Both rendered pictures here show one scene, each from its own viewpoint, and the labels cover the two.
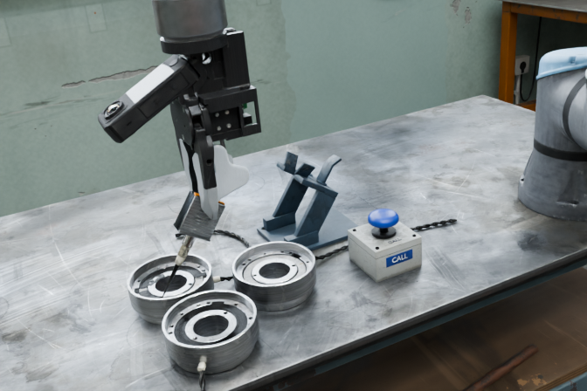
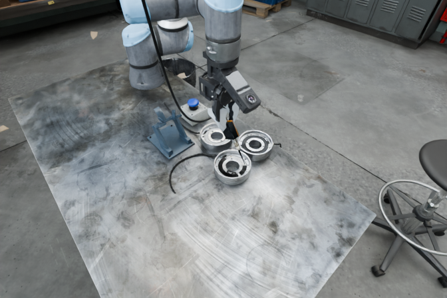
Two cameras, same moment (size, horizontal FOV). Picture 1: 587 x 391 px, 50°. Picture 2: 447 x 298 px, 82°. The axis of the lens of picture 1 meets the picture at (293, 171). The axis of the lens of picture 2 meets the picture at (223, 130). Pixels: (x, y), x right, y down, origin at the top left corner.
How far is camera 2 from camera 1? 1.05 m
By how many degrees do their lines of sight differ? 86
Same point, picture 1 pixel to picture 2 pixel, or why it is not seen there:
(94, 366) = (277, 182)
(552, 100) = (149, 46)
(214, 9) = not seen: hidden behind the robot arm
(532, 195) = (155, 82)
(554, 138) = (152, 59)
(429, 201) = (145, 110)
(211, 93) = not seen: hidden behind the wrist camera
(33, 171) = not seen: outside the picture
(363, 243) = (201, 111)
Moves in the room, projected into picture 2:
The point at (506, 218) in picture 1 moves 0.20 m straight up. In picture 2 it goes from (162, 92) to (153, 45)
